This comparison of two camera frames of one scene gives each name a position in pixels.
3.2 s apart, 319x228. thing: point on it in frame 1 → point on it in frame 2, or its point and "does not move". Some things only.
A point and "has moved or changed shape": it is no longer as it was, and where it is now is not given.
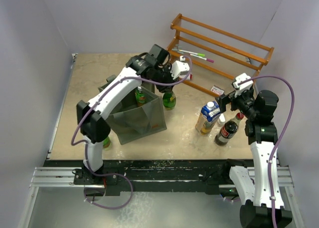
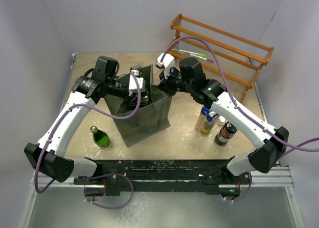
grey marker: [178, 51] does not move
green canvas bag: [130, 122] has moved or changed shape
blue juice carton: [209, 115] does not move
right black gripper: [225, 100] → [165, 84]
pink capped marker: [205, 59] does not move
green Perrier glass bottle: [169, 101] → [145, 98]
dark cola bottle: [228, 129] does not move
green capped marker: [194, 53] does not move
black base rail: [210, 176] does not move
